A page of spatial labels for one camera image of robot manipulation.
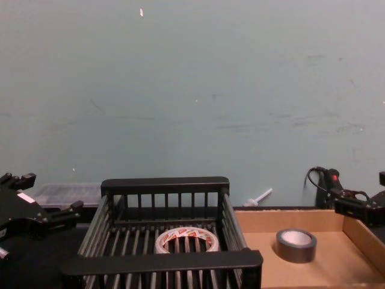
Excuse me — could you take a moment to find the black rack with steel bars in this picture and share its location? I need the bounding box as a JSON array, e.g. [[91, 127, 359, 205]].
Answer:
[[60, 176, 264, 289]]

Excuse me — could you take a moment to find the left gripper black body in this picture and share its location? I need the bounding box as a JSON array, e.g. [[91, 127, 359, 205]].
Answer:
[[0, 183, 49, 242]]

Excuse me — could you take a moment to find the small white plastic piece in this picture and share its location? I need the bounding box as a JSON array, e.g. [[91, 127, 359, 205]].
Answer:
[[242, 187, 274, 208]]

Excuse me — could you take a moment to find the white tape roll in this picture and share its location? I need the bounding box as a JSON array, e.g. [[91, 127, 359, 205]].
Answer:
[[153, 226, 221, 255]]

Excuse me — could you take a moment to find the shallow brown cardboard tray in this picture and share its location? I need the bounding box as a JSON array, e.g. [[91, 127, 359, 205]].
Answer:
[[233, 208, 385, 289]]

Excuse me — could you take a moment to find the clear plastic case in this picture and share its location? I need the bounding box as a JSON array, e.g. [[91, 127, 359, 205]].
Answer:
[[29, 181, 103, 209]]

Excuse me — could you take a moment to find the silver tape roll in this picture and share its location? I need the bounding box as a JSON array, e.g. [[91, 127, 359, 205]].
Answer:
[[275, 228, 318, 264]]

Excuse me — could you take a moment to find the black corded tool red switch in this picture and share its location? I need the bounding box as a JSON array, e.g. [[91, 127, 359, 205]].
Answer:
[[306, 166, 372, 212]]

